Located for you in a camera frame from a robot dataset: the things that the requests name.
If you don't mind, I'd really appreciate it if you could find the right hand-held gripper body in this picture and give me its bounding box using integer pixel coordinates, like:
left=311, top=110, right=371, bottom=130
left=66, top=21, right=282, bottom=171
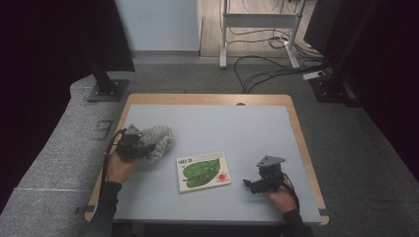
left=255, top=155, right=287, bottom=194

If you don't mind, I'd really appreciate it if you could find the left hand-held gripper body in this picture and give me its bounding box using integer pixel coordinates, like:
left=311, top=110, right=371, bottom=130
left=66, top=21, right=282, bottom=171
left=115, top=123, right=146, bottom=162

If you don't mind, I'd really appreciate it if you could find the grey striped cloth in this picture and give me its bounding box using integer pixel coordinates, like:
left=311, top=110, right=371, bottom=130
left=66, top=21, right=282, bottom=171
left=137, top=124, right=176, bottom=164

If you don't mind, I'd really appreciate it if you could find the caterpillar picture board book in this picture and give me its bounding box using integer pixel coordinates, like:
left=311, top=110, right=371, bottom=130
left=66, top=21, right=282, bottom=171
left=176, top=151, right=233, bottom=195

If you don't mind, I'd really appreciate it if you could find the person's right hand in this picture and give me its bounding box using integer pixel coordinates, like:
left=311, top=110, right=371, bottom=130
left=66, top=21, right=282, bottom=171
left=262, top=182, right=298, bottom=215

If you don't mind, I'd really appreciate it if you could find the person's left hand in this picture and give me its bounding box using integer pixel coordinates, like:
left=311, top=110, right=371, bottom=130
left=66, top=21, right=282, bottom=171
left=105, top=149, right=144, bottom=185

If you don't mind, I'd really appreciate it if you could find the light grey table mat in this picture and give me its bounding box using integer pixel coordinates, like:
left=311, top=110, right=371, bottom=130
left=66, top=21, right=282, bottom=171
left=92, top=104, right=323, bottom=225

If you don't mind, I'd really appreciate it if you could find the wooden table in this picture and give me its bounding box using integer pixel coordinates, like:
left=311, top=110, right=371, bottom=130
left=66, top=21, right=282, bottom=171
left=83, top=93, right=330, bottom=227

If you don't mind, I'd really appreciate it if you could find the white power strip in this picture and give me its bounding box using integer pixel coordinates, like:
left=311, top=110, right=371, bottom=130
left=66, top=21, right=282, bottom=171
left=302, top=70, right=327, bottom=82

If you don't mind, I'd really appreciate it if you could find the dark curtain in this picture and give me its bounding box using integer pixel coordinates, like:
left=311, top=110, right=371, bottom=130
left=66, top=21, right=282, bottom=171
left=0, top=0, right=136, bottom=213
left=303, top=0, right=419, bottom=182

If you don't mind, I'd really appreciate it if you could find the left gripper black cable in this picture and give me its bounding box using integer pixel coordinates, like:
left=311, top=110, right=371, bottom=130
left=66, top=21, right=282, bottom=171
left=98, top=128, right=128, bottom=200

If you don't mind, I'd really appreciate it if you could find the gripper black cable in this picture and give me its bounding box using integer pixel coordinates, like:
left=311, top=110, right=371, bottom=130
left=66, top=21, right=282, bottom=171
left=280, top=172, right=301, bottom=213
left=98, top=128, right=128, bottom=200

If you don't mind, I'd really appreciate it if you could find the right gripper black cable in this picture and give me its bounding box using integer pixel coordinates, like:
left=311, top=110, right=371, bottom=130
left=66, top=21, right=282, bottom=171
left=280, top=172, right=301, bottom=213

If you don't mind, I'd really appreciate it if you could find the black stand with base plate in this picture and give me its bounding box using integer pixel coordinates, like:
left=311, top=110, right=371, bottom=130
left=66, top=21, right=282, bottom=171
left=86, top=53, right=130, bottom=103
left=309, top=0, right=365, bottom=108

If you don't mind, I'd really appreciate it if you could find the black floor cable bundle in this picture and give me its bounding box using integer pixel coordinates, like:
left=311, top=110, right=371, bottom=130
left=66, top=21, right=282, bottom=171
left=226, top=27, right=325, bottom=63

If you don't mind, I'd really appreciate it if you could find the white desk frame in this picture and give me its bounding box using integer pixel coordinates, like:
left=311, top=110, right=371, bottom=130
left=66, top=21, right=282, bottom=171
left=218, top=0, right=309, bottom=70

